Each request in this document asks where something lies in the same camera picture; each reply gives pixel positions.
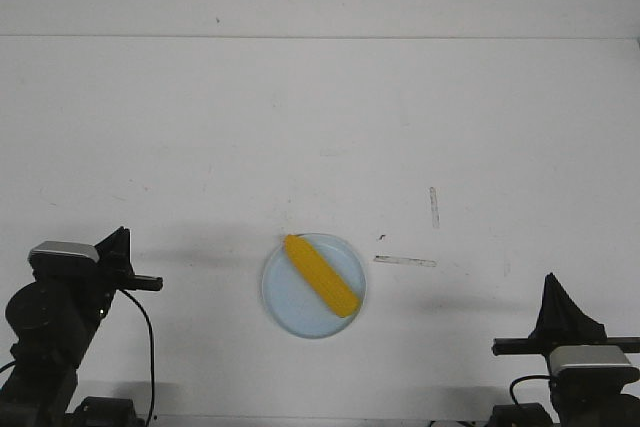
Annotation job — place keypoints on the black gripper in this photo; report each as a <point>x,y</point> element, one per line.
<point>115,263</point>
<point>559,317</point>

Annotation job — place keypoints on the light blue round plate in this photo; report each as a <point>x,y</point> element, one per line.
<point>291,301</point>

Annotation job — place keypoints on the yellow corn cob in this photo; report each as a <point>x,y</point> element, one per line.
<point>326,283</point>

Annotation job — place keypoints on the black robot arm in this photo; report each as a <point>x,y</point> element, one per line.
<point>575,404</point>
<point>55,319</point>

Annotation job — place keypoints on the short clear tape strip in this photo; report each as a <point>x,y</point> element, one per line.
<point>434,207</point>

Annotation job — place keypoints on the long clear tape strip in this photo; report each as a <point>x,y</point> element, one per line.
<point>396,260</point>

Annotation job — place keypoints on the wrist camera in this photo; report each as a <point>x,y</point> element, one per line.
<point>55,250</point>
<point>591,364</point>

